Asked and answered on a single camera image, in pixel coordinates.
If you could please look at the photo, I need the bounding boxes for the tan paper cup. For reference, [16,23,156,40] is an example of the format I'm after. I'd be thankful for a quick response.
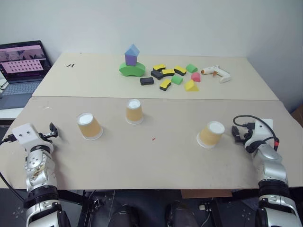
[125,98,144,125]
[196,121,225,149]
[76,113,104,141]

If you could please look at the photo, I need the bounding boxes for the dark rounded shape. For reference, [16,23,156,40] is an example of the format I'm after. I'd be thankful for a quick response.
[165,200,198,227]

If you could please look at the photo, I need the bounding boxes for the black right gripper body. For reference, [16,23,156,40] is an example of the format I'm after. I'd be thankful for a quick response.
[238,130,253,143]

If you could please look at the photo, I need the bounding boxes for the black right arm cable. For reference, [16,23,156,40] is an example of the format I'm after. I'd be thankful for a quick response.
[232,114,280,150]

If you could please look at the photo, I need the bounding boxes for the purple foam cube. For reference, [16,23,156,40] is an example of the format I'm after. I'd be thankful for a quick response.
[125,53,138,66]

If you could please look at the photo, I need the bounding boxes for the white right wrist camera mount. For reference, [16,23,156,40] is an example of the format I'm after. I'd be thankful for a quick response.
[244,118,274,148]

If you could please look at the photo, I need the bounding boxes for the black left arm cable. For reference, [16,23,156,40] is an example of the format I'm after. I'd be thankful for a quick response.
[0,133,27,204]

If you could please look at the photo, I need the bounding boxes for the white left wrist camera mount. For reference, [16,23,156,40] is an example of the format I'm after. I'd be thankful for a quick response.
[11,122,54,151]

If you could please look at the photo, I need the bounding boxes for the brown cardboard sheet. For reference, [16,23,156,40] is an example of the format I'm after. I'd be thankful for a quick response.
[180,189,233,199]

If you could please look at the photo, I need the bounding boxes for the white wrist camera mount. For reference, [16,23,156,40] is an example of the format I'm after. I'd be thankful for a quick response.
[244,118,274,148]
[11,122,54,151]

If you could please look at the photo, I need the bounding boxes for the white hot glue gun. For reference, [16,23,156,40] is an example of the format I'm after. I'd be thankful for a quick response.
[200,65,231,84]

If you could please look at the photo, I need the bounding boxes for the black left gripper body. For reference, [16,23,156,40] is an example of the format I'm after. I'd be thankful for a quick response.
[37,132,54,144]

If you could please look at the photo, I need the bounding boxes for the black table frame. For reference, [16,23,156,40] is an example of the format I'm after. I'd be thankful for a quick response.
[56,189,112,227]

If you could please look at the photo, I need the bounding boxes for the green foam arch block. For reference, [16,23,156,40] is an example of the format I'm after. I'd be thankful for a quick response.
[118,61,146,77]

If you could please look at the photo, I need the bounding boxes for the yellow foam wedge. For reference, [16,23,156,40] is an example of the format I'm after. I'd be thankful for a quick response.
[184,79,200,92]

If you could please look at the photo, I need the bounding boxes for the blue foam triangular prism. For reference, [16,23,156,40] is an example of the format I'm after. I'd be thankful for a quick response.
[125,44,141,57]

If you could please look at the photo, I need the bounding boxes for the brown cardboard box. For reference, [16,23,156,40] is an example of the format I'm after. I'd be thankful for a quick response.
[290,108,303,127]

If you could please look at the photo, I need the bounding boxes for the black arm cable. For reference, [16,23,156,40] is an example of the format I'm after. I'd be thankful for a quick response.
[0,133,27,204]
[232,114,280,150]

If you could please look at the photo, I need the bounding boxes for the open grey laptop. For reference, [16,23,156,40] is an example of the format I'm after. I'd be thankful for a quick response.
[0,40,53,110]

